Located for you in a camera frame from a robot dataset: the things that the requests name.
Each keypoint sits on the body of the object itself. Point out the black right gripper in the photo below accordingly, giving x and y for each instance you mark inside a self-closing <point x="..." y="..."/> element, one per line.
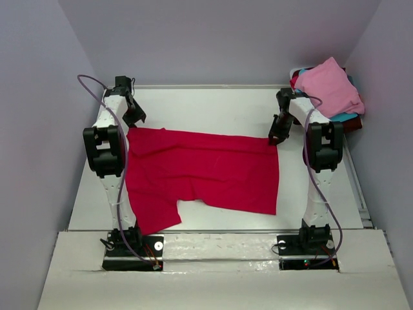
<point x="282" y="135"/>

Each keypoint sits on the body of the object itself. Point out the red folded t shirt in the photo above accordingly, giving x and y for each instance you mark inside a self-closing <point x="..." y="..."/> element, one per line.
<point x="294" y="82"/>

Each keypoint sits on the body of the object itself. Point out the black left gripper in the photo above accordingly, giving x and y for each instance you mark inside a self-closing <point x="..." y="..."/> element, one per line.
<point x="139" y="114"/>

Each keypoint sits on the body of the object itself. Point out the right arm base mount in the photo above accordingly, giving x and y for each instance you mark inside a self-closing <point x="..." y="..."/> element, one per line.
<point x="293" y="257"/>

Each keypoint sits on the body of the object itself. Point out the teal folded t shirt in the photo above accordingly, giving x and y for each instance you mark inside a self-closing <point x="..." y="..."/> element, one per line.
<point x="342" y="117"/>

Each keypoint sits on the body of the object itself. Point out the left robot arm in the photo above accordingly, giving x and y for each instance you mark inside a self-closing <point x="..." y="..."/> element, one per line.
<point x="106" y="148"/>

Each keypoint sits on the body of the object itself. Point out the pink folded t shirt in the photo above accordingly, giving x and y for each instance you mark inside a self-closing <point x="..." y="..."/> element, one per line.
<point x="329" y="82"/>

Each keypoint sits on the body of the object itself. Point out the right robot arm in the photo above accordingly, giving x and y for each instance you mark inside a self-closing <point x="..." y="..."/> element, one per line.
<point x="322" y="153"/>

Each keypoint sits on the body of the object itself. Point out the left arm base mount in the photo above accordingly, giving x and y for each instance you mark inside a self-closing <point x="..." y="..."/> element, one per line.
<point x="117" y="257"/>

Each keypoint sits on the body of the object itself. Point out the dark maroon folded t shirt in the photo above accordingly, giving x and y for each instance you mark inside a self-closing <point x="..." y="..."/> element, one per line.
<point x="352" y="124"/>

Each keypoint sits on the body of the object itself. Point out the red t shirt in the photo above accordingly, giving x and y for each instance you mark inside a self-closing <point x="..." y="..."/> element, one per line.
<point x="165" y="167"/>
<point x="294" y="82"/>

